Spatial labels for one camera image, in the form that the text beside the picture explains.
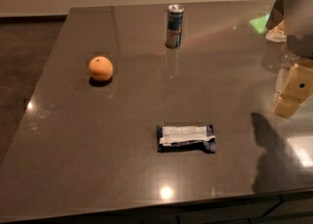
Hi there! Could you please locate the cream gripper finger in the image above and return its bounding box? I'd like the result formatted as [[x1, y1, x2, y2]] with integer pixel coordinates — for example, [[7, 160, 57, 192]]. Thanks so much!
[[273, 63, 313, 117]]

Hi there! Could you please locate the blue white rxbar wrapper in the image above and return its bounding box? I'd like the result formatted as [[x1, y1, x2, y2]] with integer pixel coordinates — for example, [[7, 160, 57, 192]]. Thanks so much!
[[156, 125, 216, 154]]

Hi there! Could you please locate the snack bag at edge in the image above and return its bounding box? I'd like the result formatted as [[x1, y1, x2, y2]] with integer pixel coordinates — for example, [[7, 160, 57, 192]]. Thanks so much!
[[266, 22, 287, 43]]

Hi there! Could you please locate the dark box at edge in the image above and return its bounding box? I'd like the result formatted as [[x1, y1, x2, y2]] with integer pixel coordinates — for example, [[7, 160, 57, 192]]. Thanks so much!
[[266, 0, 284, 30]]

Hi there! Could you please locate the blue silver drink can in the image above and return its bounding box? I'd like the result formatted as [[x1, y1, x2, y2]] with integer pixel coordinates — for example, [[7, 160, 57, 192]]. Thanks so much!
[[165, 4, 184, 49]]

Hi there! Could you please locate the orange fruit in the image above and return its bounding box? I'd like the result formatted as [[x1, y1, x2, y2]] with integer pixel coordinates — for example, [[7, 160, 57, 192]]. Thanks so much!
[[88, 56, 113, 82]]

